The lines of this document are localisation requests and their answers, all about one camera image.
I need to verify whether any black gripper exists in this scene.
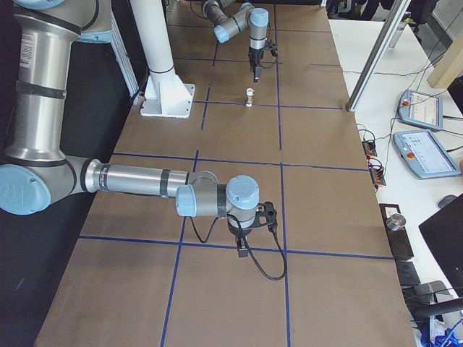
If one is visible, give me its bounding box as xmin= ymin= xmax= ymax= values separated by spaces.
xmin=227 ymin=219 xmax=252 ymax=258
xmin=248 ymin=47 xmax=264 ymax=82

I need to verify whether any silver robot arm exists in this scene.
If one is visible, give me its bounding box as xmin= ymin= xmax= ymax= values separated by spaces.
xmin=1 ymin=1 xmax=129 ymax=267
xmin=201 ymin=1 xmax=269 ymax=82

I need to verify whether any far orange connector block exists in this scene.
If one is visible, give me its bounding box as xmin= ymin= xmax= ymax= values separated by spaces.
xmin=362 ymin=140 xmax=378 ymax=159

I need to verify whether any orange connector block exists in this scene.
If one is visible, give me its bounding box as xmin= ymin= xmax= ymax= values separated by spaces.
xmin=368 ymin=163 xmax=386 ymax=189
xmin=362 ymin=140 xmax=378 ymax=159

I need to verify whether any near orange connector block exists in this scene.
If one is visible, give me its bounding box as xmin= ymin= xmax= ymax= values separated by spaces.
xmin=368 ymin=163 xmax=386 ymax=189

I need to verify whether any steel cylinder weight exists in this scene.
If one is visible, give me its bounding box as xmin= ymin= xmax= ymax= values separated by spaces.
xmin=385 ymin=213 xmax=406 ymax=231

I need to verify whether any black base block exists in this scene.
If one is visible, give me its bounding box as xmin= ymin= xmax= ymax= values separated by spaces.
xmin=379 ymin=203 xmax=414 ymax=261

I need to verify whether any far teach pendant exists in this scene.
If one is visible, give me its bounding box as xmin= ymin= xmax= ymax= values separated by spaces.
xmin=398 ymin=89 xmax=443 ymax=132

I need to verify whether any teach pendant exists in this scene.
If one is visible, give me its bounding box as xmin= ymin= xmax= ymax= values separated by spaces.
xmin=393 ymin=130 xmax=461 ymax=179
xmin=398 ymin=89 xmax=443 ymax=132

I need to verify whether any near teach pendant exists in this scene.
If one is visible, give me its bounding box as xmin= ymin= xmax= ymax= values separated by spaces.
xmin=393 ymin=130 xmax=461 ymax=179

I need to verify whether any wooden board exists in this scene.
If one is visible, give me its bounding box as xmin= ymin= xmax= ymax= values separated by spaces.
xmin=428 ymin=32 xmax=463 ymax=89

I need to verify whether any black monitor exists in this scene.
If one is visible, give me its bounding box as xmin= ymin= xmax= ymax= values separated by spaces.
xmin=419 ymin=201 xmax=462 ymax=295

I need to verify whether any black computer mouse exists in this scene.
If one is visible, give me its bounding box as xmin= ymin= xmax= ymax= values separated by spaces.
xmin=437 ymin=194 xmax=457 ymax=209

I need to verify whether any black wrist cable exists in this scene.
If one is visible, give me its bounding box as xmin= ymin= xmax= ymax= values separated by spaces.
xmin=259 ymin=50 xmax=278 ymax=70
xmin=189 ymin=213 xmax=288 ymax=281

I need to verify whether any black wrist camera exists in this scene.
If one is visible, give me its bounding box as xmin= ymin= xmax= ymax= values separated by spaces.
xmin=264 ymin=40 xmax=278 ymax=58
xmin=253 ymin=201 xmax=278 ymax=233

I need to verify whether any white pedestal column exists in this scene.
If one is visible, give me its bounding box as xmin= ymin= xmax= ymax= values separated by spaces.
xmin=130 ymin=0 xmax=195 ymax=119

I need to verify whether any aluminium frame post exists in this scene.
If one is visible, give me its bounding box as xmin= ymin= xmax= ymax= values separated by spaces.
xmin=346 ymin=0 xmax=410 ymax=112

